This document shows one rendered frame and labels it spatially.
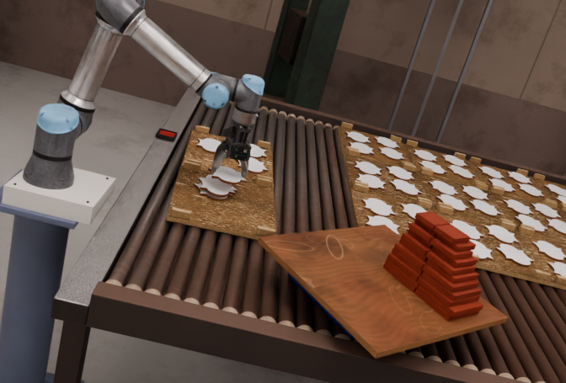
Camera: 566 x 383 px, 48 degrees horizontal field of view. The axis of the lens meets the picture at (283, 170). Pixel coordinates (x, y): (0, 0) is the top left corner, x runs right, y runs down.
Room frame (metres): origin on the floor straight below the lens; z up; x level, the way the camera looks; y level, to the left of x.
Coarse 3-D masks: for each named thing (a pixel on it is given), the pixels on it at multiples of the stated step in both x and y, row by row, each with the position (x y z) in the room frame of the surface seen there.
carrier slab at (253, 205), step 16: (192, 176) 2.10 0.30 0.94; (176, 192) 1.93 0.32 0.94; (192, 192) 1.97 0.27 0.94; (240, 192) 2.08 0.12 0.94; (256, 192) 2.12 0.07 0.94; (272, 192) 2.16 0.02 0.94; (192, 208) 1.85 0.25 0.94; (208, 208) 1.88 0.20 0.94; (224, 208) 1.92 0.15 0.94; (240, 208) 1.95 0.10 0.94; (256, 208) 1.99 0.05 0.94; (272, 208) 2.02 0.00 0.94; (192, 224) 1.76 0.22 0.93; (208, 224) 1.78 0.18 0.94; (224, 224) 1.81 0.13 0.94; (240, 224) 1.84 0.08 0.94; (256, 224) 1.87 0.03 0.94; (272, 224) 1.90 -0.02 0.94
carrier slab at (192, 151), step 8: (192, 136) 2.49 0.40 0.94; (200, 136) 2.51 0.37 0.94; (208, 136) 2.54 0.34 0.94; (216, 136) 2.57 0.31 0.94; (192, 144) 2.40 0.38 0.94; (192, 152) 2.31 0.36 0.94; (200, 152) 2.34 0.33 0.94; (208, 152) 2.36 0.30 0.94; (264, 152) 2.54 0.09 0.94; (184, 160) 2.22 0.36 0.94; (200, 160) 2.26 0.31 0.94; (208, 160) 2.29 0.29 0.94; (224, 160) 2.33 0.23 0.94; (232, 160) 2.36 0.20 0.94; (264, 160) 2.46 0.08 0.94; (200, 168) 2.18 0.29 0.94; (232, 168) 2.27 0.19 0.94; (240, 168) 2.29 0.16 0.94; (272, 168) 2.39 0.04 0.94; (248, 176) 2.24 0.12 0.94; (256, 176) 2.26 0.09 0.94; (272, 176) 2.31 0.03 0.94; (272, 184) 2.23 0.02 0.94
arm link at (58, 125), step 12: (48, 108) 1.80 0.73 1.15; (60, 108) 1.82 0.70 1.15; (72, 108) 1.85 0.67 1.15; (36, 120) 1.77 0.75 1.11; (48, 120) 1.75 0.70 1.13; (60, 120) 1.76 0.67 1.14; (72, 120) 1.78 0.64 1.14; (36, 132) 1.76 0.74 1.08; (48, 132) 1.74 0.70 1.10; (60, 132) 1.75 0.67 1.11; (72, 132) 1.79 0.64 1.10; (36, 144) 1.75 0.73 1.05; (48, 144) 1.74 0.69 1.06; (60, 144) 1.75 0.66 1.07; (72, 144) 1.80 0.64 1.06; (60, 156) 1.76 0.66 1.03
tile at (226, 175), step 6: (210, 168) 2.02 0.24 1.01; (222, 168) 2.06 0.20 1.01; (228, 168) 2.07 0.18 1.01; (216, 174) 1.98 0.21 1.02; (222, 174) 2.00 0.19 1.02; (228, 174) 2.01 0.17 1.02; (234, 174) 2.03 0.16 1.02; (240, 174) 2.04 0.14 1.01; (222, 180) 1.95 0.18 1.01; (228, 180) 1.96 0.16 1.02; (234, 180) 1.97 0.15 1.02; (240, 180) 2.00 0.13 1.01; (246, 180) 2.00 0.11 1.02
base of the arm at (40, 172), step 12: (36, 156) 1.74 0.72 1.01; (48, 156) 1.74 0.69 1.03; (24, 168) 1.76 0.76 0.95; (36, 168) 1.73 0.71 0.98; (48, 168) 1.73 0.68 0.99; (60, 168) 1.75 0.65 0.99; (72, 168) 1.81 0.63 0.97; (24, 180) 1.73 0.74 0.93; (36, 180) 1.72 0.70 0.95; (48, 180) 1.72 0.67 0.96; (60, 180) 1.76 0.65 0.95; (72, 180) 1.79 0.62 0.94
